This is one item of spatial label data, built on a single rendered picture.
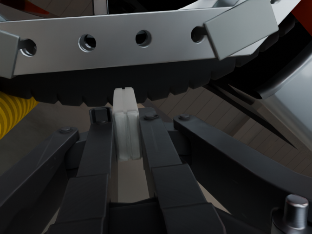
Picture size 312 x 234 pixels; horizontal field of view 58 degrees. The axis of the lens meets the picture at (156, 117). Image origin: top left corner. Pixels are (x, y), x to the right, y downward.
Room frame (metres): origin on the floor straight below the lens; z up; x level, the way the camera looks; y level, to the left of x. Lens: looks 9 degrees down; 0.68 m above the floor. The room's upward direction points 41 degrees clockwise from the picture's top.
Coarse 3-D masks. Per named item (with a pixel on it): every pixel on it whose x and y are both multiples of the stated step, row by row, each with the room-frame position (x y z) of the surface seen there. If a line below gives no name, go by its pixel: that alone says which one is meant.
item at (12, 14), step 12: (0, 0) 0.29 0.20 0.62; (12, 0) 0.35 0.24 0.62; (24, 0) 0.44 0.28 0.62; (96, 0) 0.31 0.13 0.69; (108, 0) 0.31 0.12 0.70; (192, 0) 0.37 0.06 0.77; (204, 0) 0.32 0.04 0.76; (216, 0) 0.32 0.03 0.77; (0, 12) 0.27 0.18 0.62; (12, 12) 0.28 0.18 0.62; (24, 12) 0.28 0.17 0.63; (36, 12) 0.35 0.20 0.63; (48, 12) 0.48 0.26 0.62; (96, 12) 0.31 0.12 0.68; (108, 12) 0.32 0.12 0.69
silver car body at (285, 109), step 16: (112, 0) 1.86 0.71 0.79; (128, 0) 0.70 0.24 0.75; (224, 80) 0.70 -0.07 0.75; (304, 80) 0.44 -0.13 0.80; (224, 96) 1.98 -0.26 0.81; (240, 96) 0.58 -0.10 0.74; (256, 96) 0.53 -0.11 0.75; (272, 96) 0.43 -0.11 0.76; (288, 96) 0.44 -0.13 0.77; (304, 96) 0.44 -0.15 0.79; (256, 112) 1.57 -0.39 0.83; (272, 112) 0.46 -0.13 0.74; (288, 112) 0.45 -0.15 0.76; (304, 112) 0.45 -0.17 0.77; (272, 128) 1.40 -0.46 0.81; (288, 128) 0.47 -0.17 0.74; (304, 128) 0.46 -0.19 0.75; (304, 144) 0.49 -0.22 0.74
